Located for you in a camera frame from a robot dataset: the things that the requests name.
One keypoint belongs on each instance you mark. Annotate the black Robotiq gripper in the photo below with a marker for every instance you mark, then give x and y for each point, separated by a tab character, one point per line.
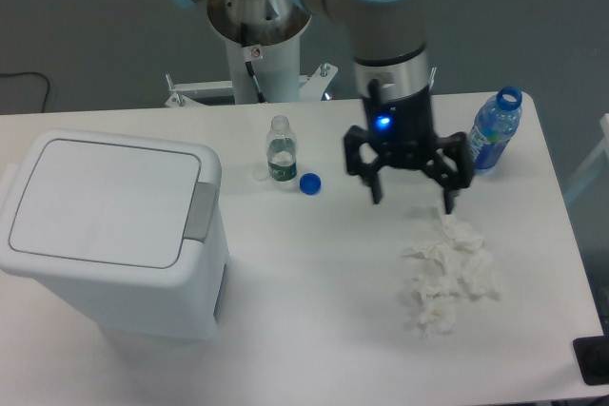
404	132

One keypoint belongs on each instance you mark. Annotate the white trash can lid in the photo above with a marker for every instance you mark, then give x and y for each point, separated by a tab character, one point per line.
107	203

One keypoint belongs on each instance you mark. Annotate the blue bottle cap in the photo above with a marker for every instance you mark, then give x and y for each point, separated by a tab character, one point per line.
310	184

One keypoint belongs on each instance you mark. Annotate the white bottle cap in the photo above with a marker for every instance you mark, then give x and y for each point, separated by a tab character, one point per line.
260	174

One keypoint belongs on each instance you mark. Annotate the white trash can body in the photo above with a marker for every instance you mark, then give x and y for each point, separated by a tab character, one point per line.
179	301

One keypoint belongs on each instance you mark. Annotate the blue drink bottle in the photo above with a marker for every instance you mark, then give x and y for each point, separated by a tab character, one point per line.
494	126

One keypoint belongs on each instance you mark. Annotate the clear small water bottle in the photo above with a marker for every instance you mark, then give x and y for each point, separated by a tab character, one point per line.
281	150

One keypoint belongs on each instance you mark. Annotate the crumpled white tissue pile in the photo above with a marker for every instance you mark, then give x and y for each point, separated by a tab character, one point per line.
455	265

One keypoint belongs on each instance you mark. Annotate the black device at table edge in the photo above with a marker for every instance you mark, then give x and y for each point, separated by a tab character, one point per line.
592	357

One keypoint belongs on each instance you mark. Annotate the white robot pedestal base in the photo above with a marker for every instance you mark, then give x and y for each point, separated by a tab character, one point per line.
262	39

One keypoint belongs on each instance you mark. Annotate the white frame at right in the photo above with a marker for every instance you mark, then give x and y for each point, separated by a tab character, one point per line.
591	167

